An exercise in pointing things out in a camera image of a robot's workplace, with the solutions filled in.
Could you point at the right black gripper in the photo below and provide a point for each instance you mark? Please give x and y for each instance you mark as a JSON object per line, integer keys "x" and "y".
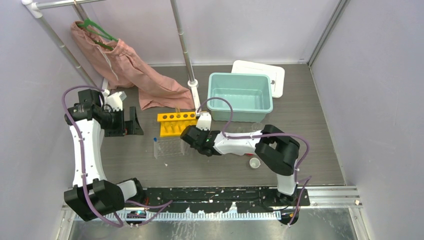
{"x": 206, "y": 132}

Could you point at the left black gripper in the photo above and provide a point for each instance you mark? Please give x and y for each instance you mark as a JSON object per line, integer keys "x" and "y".
{"x": 120, "y": 130}

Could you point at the glass beaker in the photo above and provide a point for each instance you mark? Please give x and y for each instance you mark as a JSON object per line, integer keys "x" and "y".
{"x": 257, "y": 126}

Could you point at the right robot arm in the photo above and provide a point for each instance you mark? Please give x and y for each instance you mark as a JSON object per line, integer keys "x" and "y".
{"x": 276, "y": 150}

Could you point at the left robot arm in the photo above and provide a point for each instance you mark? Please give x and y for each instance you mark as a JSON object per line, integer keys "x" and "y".
{"x": 98, "y": 114}

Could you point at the yellow test tube rack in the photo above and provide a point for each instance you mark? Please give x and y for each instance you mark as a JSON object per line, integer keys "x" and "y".
{"x": 173, "y": 124}

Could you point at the clear well plate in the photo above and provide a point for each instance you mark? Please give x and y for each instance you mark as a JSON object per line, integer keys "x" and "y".
{"x": 170, "y": 147}

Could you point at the small white cup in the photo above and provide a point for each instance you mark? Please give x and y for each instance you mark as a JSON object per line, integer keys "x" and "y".
{"x": 254, "y": 163}

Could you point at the pink cloth garment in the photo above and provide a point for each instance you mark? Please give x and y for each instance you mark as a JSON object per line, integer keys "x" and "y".
{"x": 123, "y": 68}

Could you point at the teal plastic bin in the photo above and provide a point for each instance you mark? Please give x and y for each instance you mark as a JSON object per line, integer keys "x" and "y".
{"x": 250, "y": 96}

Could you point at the green clothes hanger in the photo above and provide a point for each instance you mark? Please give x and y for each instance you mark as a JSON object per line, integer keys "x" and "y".
{"x": 91, "y": 32}

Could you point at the metal clothes rack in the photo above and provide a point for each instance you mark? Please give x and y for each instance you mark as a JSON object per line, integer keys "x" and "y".
{"x": 35, "y": 9}

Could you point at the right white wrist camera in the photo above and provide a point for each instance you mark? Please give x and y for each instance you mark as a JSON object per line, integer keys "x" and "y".
{"x": 204, "y": 121}

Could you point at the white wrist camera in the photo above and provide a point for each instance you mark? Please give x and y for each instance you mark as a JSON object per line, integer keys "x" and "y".
{"x": 204, "y": 121}
{"x": 113, "y": 102}

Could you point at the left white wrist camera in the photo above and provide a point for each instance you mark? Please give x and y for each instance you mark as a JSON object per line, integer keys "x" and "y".
{"x": 113, "y": 102}

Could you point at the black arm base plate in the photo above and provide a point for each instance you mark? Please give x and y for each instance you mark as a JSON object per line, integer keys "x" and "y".
{"x": 247, "y": 199}

